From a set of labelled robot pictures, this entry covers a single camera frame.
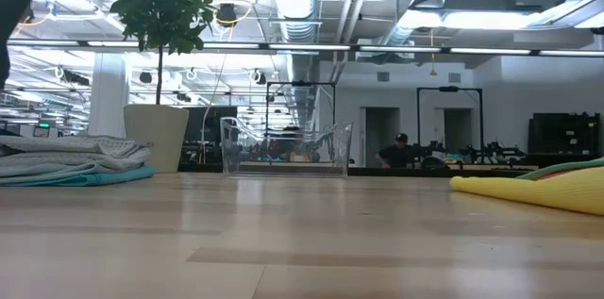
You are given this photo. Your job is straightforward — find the turquoise terry towel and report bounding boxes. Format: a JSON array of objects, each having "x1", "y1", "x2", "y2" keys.
[{"x1": 0, "y1": 165, "x2": 158, "y2": 189}]

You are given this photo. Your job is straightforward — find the black ceiling-mounted device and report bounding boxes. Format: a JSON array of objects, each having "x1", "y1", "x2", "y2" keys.
[{"x1": 215, "y1": 2, "x2": 239, "y2": 27}]

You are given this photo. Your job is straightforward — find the long ceiling light strip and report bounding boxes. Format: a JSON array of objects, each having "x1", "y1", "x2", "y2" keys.
[{"x1": 7, "y1": 40, "x2": 604, "y2": 58}]

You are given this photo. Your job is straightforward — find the black background robot arms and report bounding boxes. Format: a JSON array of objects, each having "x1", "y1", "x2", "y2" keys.
[{"x1": 410, "y1": 140, "x2": 528, "y2": 166}]

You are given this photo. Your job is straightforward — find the black cabinet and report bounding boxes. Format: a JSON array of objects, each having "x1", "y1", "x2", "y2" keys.
[{"x1": 523, "y1": 111, "x2": 602, "y2": 168}]

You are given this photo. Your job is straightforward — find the green leafy plant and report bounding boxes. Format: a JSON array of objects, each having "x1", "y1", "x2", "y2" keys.
[{"x1": 104, "y1": 0, "x2": 216, "y2": 107}]

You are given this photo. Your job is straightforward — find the clear plastic bin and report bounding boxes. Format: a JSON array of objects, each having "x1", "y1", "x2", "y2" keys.
[{"x1": 220, "y1": 117, "x2": 355, "y2": 178}]

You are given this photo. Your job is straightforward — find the grey waffle-weave towel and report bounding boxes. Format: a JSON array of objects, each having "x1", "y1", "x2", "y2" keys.
[{"x1": 0, "y1": 134, "x2": 154, "y2": 173}]

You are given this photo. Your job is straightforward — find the person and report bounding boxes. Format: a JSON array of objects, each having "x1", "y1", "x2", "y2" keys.
[
  {"x1": 271, "y1": 125, "x2": 323, "y2": 163},
  {"x1": 376, "y1": 132, "x2": 422, "y2": 170}
]

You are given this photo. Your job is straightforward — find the white plant pot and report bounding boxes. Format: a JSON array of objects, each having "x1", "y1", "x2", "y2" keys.
[{"x1": 123, "y1": 103, "x2": 191, "y2": 174}]

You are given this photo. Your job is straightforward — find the black metal stand frame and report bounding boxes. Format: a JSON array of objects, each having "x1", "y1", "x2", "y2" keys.
[{"x1": 415, "y1": 85, "x2": 485, "y2": 149}]

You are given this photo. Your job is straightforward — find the small yellow hanging item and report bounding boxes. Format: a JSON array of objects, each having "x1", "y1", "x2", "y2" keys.
[{"x1": 428, "y1": 27, "x2": 438, "y2": 77}]

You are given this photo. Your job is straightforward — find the yellow towel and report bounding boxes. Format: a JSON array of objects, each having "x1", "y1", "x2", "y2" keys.
[{"x1": 449, "y1": 166, "x2": 604, "y2": 218}]

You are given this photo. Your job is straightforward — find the green microfiber towel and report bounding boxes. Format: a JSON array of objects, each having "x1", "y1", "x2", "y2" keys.
[{"x1": 516, "y1": 157, "x2": 604, "y2": 181}]

